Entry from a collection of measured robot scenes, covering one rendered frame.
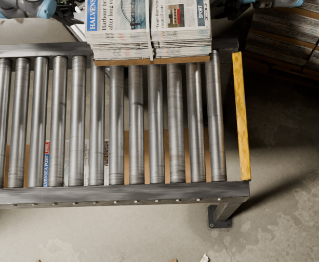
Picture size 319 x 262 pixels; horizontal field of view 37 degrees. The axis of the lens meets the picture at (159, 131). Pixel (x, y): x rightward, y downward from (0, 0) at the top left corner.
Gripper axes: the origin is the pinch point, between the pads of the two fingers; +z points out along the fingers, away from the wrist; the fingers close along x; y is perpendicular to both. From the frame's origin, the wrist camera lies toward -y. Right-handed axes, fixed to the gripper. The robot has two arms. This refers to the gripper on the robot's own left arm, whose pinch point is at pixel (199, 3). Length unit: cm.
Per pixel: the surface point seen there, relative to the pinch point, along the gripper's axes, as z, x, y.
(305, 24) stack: -43.2, -3.7, -24.0
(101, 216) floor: 47, 61, -81
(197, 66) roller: 1.7, 23.9, -0.4
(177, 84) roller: 8.8, 30.0, -0.3
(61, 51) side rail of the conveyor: 48, 16, 0
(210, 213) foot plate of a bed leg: -5, 62, -81
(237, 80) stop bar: -10.8, 30.7, 1.9
